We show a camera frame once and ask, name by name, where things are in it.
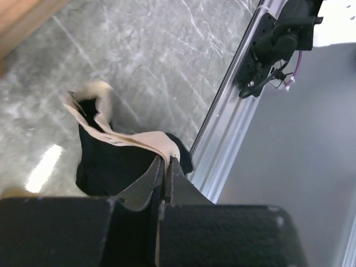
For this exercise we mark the black underwear beige waistband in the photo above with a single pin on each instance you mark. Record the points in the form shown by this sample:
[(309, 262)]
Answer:
[(111, 161)]

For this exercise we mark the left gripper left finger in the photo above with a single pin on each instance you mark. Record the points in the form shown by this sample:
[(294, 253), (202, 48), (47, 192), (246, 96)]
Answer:
[(137, 197)]

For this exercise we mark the aluminium mounting rail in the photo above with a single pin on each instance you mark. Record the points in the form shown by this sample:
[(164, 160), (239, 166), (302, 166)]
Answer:
[(294, 146)]

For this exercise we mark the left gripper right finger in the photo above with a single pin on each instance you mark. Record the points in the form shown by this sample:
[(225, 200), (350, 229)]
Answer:
[(179, 190)]

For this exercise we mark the wooden hanging rack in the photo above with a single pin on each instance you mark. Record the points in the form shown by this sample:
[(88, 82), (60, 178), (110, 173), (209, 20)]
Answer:
[(19, 19)]

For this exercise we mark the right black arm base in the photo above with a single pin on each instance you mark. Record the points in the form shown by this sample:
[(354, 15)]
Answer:
[(276, 38)]

